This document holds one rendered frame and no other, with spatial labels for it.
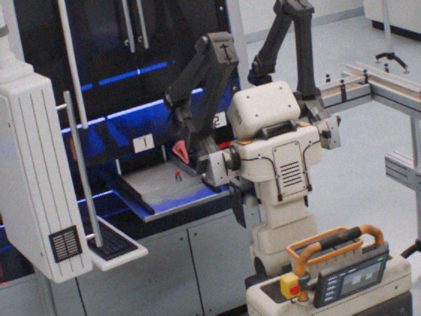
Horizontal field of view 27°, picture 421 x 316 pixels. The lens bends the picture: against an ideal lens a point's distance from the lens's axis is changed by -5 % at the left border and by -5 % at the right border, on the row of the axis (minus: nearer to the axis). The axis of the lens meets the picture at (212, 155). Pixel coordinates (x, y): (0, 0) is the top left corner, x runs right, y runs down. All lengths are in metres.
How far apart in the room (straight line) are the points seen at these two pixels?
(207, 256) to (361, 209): 1.43
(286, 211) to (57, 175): 0.80
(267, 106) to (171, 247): 1.19
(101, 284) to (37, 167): 1.01
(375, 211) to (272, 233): 2.14
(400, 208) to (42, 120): 2.73
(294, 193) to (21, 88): 0.99
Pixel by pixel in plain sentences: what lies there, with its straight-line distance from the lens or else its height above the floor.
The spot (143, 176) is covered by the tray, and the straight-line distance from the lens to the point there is 3.89.
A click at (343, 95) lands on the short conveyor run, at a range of 4.38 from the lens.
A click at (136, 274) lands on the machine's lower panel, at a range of 4.05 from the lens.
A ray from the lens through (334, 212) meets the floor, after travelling 5.33.
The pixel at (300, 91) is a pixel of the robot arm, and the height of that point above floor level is 1.30.
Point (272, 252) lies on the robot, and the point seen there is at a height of 0.82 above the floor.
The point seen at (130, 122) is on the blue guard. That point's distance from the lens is 3.81.
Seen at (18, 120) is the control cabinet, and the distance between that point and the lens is 3.08.
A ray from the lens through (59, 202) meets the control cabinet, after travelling 3.21.
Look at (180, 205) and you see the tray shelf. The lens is 3.56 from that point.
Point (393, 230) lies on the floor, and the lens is 5.05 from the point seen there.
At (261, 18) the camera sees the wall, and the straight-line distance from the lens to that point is 9.23.
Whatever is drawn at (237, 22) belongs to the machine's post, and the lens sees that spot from 3.92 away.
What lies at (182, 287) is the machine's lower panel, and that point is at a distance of 4.17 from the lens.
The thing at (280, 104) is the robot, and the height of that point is 1.33.
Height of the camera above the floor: 2.32
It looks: 21 degrees down
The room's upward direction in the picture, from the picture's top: 10 degrees counter-clockwise
